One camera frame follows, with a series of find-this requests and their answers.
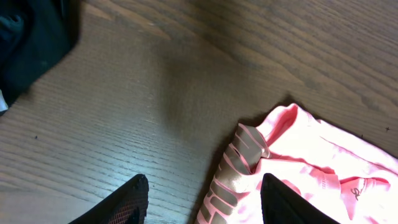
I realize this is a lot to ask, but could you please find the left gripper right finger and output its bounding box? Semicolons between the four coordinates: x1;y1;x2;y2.
261;173;338;224

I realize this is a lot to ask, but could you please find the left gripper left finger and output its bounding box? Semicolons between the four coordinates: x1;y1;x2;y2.
70;174;149;224

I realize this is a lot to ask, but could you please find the pink t-shirt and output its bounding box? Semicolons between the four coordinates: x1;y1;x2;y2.
196;104;397;224

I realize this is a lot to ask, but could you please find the black folded garment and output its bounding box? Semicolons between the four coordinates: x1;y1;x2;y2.
1;0;81;113

